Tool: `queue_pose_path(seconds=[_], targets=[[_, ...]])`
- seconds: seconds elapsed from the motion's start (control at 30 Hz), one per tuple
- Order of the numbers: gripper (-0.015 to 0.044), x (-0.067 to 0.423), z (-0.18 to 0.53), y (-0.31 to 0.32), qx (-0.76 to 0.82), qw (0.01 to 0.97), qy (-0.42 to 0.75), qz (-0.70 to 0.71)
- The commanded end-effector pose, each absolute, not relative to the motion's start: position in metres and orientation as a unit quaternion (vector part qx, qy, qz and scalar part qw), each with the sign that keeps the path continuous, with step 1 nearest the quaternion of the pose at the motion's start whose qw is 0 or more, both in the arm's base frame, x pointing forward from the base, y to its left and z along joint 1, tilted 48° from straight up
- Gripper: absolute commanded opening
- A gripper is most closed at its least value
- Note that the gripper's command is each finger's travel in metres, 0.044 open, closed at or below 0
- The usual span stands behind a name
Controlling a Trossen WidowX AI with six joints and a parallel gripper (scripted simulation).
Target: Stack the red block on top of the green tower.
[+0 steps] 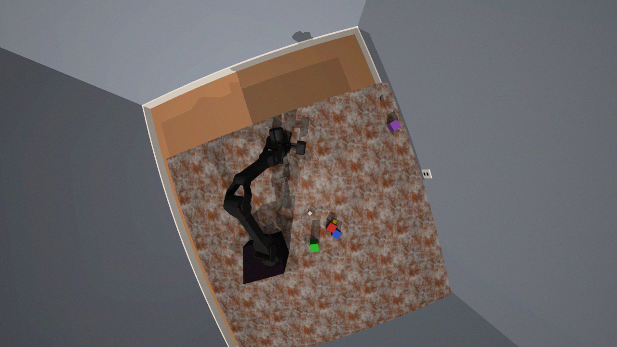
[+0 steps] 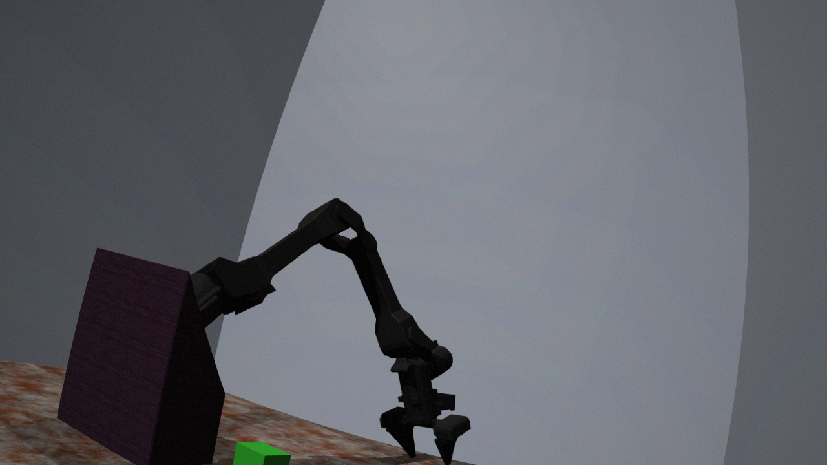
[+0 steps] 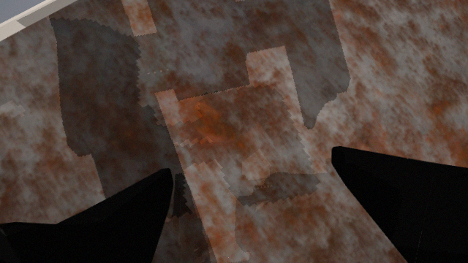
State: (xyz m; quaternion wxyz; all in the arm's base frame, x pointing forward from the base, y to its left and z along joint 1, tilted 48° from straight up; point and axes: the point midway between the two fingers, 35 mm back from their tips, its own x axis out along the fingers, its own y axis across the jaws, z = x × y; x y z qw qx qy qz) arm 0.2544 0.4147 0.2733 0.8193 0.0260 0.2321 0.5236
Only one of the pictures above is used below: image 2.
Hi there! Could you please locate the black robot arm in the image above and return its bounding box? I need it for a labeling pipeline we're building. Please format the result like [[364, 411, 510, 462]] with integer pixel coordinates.
[[191, 198, 453, 393]]

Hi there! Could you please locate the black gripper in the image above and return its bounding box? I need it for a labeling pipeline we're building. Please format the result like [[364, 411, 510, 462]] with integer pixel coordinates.
[[379, 387, 471, 465]]

